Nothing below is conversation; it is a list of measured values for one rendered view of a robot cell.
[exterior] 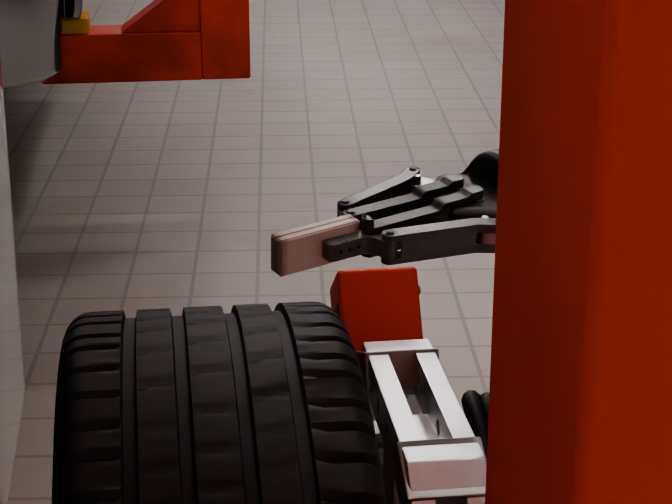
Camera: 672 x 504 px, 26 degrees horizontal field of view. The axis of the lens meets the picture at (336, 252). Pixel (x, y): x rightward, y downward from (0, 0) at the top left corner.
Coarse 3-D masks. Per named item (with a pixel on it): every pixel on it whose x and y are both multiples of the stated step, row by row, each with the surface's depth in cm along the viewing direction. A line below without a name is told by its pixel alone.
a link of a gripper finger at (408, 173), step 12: (408, 168) 119; (396, 180) 117; (408, 180) 117; (360, 192) 115; (372, 192) 115; (384, 192) 115; (396, 192) 116; (408, 192) 118; (348, 204) 113; (360, 204) 114
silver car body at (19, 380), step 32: (0, 64) 189; (0, 96) 187; (0, 128) 185; (0, 160) 183; (0, 192) 182; (0, 224) 180; (0, 256) 178; (0, 288) 177; (0, 320) 175; (0, 352) 174; (0, 384) 172; (0, 416) 171; (0, 448) 169; (0, 480) 168
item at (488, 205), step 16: (480, 160) 117; (496, 160) 115; (464, 176) 118; (480, 176) 117; (496, 176) 116; (448, 192) 115; (496, 192) 115; (464, 208) 113; (480, 208) 113; (496, 208) 113
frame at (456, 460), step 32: (384, 352) 126; (416, 352) 126; (384, 384) 120; (416, 384) 126; (448, 384) 120; (384, 416) 118; (448, 416) 115; (416, 448) 110; (448, 448) 110; (480, 448) 110; (416, 480) 107; (448, 480) 108; (480, 480) 108
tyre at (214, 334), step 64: (128, 320) 123; (192, 320) 119; (256, 320) 118; (320, 320) 118; (64, 384) 109; (128, 384) 109; (192, 384) 108; (256, 384) 108; (320, 384) 109; (64, 448) 103; (128, 448) 104; (192, 448) 104; (256, 448) 104; (320, 448) 104
